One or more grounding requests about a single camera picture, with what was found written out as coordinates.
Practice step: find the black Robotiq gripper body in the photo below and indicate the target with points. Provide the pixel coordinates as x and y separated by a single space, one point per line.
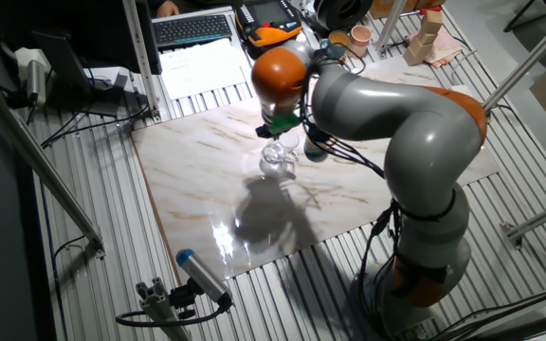
264 131

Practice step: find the clear glass mug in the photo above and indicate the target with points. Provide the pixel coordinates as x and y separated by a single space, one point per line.
280 158

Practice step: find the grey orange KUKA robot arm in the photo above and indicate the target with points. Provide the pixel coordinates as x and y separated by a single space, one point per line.
424 137

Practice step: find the pink cup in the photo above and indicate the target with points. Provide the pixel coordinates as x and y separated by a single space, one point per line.
359 42

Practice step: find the person's bare hand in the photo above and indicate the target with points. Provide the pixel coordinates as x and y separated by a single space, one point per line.
169 8

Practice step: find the blue mug with yellow band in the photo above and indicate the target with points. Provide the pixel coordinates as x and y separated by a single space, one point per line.
314 152

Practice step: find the white marble pattern board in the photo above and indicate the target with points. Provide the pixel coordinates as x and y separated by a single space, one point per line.
197 189

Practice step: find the white printed paper sheets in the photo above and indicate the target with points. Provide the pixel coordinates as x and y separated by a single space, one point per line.
197 71

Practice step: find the orange black teach pendant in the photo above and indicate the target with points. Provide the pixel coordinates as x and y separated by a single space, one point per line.
268 28

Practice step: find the teal mug with orange inside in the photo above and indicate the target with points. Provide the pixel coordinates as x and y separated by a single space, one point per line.
338 39

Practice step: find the black computer keyboard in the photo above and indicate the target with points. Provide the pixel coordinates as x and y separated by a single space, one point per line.
192 29

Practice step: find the black round spool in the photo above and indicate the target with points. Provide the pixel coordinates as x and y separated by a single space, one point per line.
341 12

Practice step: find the stacked wooden blocks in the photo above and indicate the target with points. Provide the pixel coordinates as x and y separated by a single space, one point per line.
424 38

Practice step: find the white power strip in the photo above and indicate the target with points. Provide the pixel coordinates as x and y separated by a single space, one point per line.
460 88

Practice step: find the brown cardboard box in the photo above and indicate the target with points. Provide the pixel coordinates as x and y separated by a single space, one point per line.
420 5

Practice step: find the pink cloth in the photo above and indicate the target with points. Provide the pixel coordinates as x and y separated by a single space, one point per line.
448 47

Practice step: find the short aluminium profile stand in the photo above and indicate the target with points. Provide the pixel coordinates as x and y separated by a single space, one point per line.
159 308

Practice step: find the white grey cylindrical device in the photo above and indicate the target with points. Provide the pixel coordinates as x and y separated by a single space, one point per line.
36 78

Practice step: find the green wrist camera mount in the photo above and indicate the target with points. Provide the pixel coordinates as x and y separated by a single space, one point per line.
283 122

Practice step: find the aluminium frame post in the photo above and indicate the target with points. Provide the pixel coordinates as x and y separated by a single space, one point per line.
140 57
390 23

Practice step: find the silver camera with blue cap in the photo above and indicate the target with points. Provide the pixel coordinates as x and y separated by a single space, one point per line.
202 274

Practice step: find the black camera clamp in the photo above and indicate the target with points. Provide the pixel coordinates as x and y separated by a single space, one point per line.
183 298

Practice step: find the long aluminium frame bar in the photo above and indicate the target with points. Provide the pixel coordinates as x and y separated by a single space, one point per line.
41 161

